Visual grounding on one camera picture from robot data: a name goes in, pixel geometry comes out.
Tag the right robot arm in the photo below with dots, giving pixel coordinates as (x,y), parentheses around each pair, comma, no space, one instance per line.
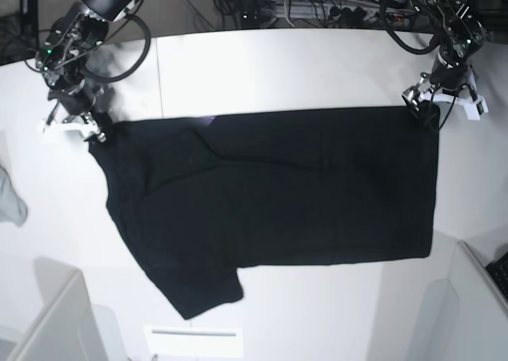
(63,58)

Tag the grey cloth at left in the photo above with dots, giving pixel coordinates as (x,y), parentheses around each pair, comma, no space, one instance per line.
(12,207)

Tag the white partition panel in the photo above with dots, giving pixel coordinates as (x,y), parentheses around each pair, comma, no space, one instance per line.
(65,329)
(462,317)

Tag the black keyboard at right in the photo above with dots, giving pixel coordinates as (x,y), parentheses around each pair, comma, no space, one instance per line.
(498,271)

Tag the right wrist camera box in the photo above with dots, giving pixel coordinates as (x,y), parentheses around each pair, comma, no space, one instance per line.
(44,130)

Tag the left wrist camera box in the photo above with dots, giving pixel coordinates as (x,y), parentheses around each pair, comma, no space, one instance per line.
(475,110)

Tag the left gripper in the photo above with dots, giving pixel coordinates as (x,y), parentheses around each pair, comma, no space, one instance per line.
(450,74)

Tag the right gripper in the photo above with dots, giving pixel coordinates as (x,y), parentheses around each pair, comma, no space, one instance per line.
(85,100)

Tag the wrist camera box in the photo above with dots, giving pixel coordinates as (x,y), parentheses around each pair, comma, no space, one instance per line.
(475,110)
(44,130)

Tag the white slotted plate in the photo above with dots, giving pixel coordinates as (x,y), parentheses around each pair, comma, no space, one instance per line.
(195,342)

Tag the black T-shirt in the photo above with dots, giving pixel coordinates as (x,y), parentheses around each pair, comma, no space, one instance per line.
(195,201)

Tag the white left partition panel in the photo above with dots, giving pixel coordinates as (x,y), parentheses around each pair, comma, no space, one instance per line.
(65,329)

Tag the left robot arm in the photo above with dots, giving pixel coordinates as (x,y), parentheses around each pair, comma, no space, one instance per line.
(457,36)

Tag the white right partition panel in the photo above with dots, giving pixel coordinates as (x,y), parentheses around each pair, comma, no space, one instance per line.
(462,317)

